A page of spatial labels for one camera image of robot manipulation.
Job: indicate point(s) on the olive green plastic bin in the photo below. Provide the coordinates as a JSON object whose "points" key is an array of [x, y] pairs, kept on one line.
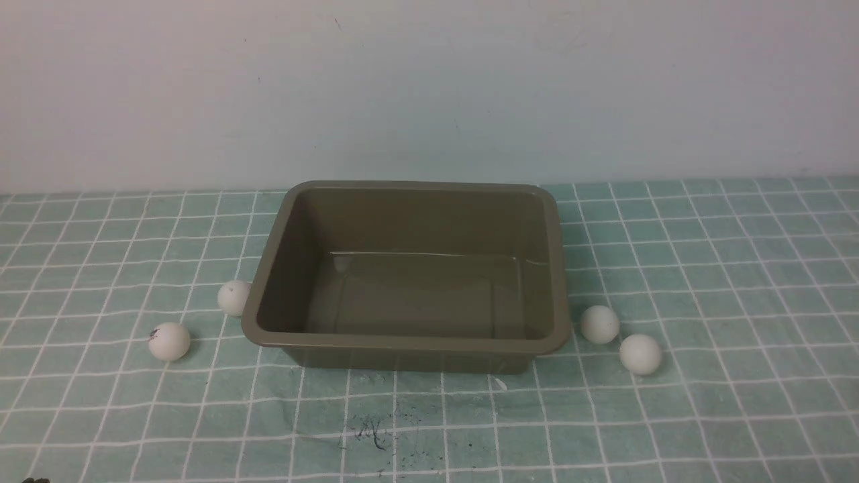
{"points": [[412, 276]]}

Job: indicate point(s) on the white ping-pong ball with mark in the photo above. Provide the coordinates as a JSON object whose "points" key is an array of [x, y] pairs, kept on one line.
{"points": [[169, 341]]}

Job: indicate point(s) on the green checkered tablecloth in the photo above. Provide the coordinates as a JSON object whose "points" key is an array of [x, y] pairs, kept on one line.
{"points": [[749, 285]]}

